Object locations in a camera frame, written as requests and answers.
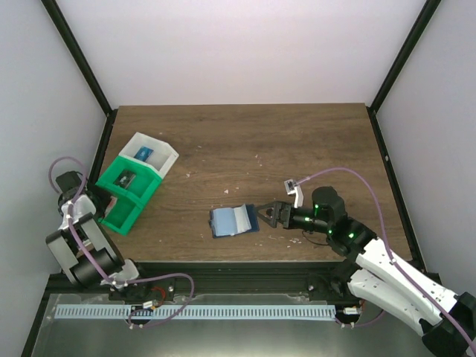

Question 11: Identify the green bin lower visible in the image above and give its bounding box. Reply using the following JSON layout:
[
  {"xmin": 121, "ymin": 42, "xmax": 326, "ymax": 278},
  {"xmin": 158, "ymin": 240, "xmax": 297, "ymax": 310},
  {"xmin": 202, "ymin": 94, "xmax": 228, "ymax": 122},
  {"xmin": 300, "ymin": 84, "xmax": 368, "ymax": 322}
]
[{"xmin": 100, "ymin": 193, "xmax": 144, "ymax": 236}]

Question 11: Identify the blue card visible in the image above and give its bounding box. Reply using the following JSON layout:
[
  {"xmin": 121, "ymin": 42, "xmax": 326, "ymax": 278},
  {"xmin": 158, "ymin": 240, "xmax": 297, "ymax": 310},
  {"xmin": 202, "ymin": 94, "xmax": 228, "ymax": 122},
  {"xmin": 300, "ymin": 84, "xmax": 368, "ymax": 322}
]
[{"xmin": 134, "ymin": 146, "xmax": 154, "ymax": 162}]

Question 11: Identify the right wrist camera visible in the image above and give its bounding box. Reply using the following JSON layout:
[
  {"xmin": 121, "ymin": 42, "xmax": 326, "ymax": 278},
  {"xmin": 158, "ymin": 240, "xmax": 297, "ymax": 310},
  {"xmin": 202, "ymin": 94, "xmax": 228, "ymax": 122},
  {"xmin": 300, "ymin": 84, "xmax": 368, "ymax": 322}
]
[{"xmin": 284, "ymin": 179, "xmax": 304, "ymax": 208}]

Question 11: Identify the black aluminium front rail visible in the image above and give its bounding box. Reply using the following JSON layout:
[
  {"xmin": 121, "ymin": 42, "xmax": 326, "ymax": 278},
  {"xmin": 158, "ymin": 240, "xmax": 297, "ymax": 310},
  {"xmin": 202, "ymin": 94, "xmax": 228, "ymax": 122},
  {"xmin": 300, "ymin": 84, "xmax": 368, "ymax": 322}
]
[{"xmin": 138, "ymin": 262, "xmax": 358, "ymax": 304}]

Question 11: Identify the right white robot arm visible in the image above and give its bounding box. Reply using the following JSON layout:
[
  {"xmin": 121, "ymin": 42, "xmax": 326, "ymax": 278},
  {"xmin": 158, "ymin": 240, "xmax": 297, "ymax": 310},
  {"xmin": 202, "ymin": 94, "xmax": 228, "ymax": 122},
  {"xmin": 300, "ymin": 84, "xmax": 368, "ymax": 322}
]
[{"xmin": 255, "ymin": 186, "xmax": 475, "ymax": 356}]

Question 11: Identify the black VIP card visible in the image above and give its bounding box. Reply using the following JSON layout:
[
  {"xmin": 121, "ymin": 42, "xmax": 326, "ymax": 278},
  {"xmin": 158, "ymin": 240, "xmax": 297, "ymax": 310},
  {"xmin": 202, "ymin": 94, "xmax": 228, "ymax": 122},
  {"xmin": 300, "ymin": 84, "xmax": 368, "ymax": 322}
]
[{"xmin": 114, "ymin": 170, "xmax": 135, "ymax": 189}]

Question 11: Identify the blue card holder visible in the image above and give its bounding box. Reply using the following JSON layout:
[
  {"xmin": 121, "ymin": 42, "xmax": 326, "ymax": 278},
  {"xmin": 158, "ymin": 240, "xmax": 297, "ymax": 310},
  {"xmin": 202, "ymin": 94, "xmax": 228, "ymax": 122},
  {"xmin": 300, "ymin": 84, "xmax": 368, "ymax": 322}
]
[{"xmin": 209, "ymin": 204, "xmax": 260, "ymax": 239}]

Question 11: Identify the white plastic bin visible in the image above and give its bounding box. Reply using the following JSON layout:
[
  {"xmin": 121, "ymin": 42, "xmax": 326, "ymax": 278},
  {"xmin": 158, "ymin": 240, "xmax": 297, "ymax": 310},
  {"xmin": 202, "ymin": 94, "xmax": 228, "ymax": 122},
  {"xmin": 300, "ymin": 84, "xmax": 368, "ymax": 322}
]
[{"xmin": 118, "ymin": 132, "xmax": 179, "ymax": 179}]

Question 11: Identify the green bin upper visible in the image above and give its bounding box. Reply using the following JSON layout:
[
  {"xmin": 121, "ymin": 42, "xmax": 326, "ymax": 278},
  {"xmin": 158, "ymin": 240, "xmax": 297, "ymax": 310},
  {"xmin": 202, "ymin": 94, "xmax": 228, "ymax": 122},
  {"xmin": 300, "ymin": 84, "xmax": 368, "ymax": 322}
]
[{"xmin": 96, "ymin": 156, "xmax": 162, "ymax": 206}]

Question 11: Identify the green bin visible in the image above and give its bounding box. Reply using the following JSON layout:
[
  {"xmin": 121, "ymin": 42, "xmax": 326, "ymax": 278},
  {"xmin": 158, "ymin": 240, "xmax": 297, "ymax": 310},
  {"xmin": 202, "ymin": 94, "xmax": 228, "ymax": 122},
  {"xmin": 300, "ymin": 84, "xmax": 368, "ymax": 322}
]
[
  {"xmin": 96, "ymin": 156, "xmax": 162, "ymax": 206},
  {"xmin": 100, "ymin": 193, "xmax": 144, "ymax": 236}
]

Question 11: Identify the left black frame post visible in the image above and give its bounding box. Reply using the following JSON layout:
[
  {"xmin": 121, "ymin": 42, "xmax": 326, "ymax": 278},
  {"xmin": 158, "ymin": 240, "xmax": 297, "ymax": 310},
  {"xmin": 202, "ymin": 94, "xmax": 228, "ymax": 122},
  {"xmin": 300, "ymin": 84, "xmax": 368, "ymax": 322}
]
[{"xmin": 39, "ymin": 0, "xmax": 115, "ymax": 117}]

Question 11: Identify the right black frame post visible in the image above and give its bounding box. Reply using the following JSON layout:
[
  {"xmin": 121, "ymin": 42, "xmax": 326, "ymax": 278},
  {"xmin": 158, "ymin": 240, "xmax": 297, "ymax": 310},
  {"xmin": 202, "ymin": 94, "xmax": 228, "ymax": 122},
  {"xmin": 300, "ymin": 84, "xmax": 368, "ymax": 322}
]
[{"xmin": 367, "ymin": 0, "xmax": 443, "ymax": 115}]

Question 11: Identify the black frame post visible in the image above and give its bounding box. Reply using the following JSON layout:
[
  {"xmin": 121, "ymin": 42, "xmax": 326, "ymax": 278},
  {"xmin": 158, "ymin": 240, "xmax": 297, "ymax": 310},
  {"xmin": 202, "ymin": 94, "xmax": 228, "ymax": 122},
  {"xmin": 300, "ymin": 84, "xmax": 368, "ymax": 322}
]
[
  {"xmin": 39, "ymin": 0, "xmax": 115, "ymax": 117},
  {"xmin": 367, "ymin": 0, "xmax": 443, "ymax": 115}
]

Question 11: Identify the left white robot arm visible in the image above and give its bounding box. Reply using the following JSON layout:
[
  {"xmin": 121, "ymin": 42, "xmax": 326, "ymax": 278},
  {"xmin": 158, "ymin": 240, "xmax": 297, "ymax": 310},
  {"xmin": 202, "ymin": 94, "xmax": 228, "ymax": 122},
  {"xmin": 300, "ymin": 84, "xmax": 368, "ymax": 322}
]
[{"xmin": 45, "ymin": 171, "xmax": 139, "ymax": 290}]

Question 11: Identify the red white card in bin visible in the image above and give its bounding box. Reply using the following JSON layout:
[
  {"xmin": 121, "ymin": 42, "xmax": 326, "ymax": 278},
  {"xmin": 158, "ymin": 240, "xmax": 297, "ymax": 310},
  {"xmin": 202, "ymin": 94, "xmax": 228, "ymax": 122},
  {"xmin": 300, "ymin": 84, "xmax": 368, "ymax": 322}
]
[{"xmin": 104, "ymin": 196, "xmax": 118, "ymax": 216}]

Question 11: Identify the light blue slotted cable duct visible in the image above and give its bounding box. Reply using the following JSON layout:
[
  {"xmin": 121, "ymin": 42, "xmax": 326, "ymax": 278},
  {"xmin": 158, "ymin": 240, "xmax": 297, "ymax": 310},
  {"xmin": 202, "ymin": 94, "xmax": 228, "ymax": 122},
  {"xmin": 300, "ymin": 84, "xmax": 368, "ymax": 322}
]
[{"xmin": 54, "ymin": 304, "xmax": 335, "ymax": 321}]

